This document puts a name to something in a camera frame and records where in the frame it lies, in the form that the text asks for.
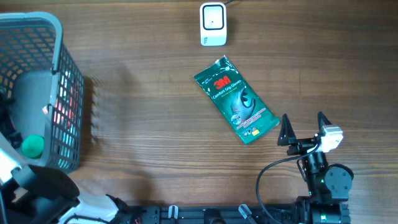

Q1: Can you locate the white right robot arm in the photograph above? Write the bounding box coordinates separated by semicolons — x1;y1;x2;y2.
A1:
277;112;354;224

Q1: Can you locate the red Nescafe sachet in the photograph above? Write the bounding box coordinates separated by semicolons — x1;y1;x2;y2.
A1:
53;82;79;134

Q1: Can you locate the green 3M gloves packet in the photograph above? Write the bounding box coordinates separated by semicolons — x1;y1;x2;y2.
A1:
194;57;280;144

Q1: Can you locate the green lid jar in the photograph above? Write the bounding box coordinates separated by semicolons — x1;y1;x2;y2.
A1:
21;134;44;159

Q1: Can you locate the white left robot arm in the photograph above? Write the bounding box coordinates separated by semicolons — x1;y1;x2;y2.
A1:
1;136;132;223

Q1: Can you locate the white barcode scanner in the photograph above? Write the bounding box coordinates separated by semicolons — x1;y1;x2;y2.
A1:
200;2;228;47

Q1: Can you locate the black right camera cable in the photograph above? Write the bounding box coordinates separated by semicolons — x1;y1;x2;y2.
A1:
256;144;321;224

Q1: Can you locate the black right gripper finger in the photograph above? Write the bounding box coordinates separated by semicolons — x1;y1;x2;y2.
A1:
277;114;297;146
318;111;331;133

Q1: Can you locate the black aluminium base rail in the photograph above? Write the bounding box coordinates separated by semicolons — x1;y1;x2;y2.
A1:
73;204;351;224

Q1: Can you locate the grey plastic basket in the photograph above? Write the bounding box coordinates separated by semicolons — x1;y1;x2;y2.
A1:
1;12;85;183

